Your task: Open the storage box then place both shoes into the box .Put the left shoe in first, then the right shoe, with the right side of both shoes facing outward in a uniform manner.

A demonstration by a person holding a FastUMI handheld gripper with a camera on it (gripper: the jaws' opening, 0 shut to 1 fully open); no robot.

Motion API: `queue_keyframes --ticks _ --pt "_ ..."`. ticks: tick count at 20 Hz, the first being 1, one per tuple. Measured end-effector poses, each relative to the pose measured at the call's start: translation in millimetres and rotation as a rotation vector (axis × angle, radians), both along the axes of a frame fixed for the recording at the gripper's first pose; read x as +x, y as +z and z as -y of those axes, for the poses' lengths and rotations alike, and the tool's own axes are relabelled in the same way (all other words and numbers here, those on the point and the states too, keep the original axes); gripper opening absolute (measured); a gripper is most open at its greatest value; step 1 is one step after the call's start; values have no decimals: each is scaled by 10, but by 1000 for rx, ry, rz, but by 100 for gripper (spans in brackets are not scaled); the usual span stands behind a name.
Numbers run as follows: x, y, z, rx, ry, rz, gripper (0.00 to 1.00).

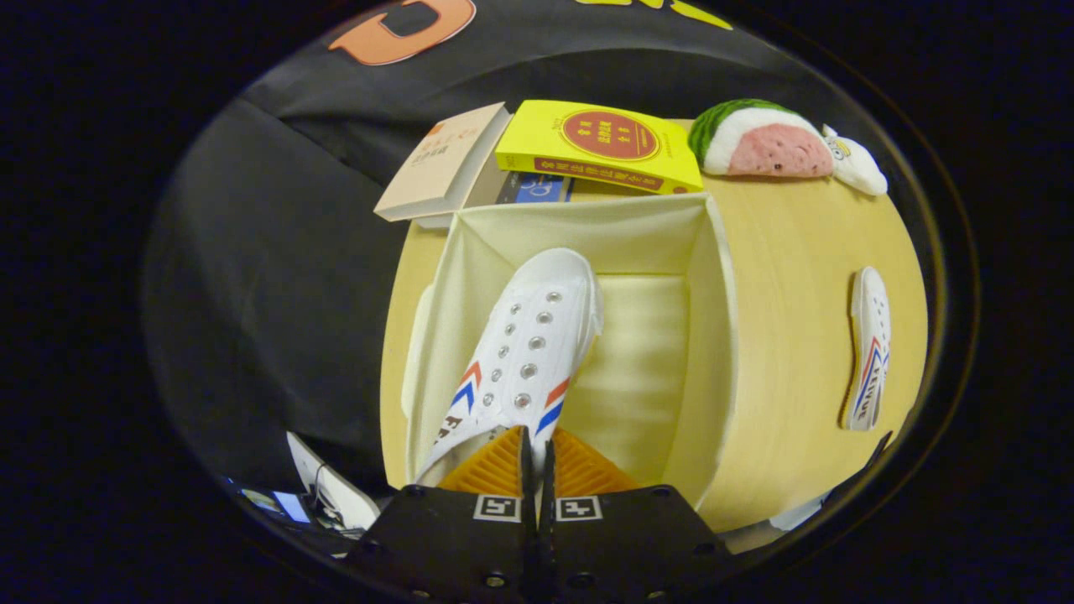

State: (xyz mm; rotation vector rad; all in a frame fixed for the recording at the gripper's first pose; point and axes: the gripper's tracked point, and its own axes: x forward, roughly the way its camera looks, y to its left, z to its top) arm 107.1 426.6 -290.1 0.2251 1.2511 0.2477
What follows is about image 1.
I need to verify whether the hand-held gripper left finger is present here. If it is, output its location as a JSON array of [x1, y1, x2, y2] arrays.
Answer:
[[344, 425, 540, 604]]

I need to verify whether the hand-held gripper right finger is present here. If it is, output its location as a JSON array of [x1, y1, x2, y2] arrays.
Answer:
[[539, 428, 741, 604]]

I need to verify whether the cream fabric storage box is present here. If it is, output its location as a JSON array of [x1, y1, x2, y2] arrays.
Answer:
[[401, 193, 739, 506]]

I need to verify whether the white shoe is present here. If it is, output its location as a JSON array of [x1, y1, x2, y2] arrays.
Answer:
[[417, 247, 605, 487], [842, 267, 892, 432]]

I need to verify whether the white flat panel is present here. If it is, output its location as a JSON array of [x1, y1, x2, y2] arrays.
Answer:
[[285, 432, 380, 531]]

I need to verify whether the blue lit screen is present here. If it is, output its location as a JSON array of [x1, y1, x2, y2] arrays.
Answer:
[[239, 487, 313, 525]]

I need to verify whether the blue book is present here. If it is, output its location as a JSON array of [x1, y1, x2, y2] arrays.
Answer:
[[497, 172, 576, 205]]

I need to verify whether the beige book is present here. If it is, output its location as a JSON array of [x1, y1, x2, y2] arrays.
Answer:
[[373, 102, 513, 229]]

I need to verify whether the yellow book red circle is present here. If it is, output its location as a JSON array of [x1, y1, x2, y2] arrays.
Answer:
[[495, 99, 704, 195]]

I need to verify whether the watermelon slice plush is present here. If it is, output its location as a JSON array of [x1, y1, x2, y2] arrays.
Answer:
[[690, 99, 836, 179]]

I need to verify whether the white plush toy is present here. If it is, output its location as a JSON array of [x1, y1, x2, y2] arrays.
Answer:
[[822, 124, 889, 196]]

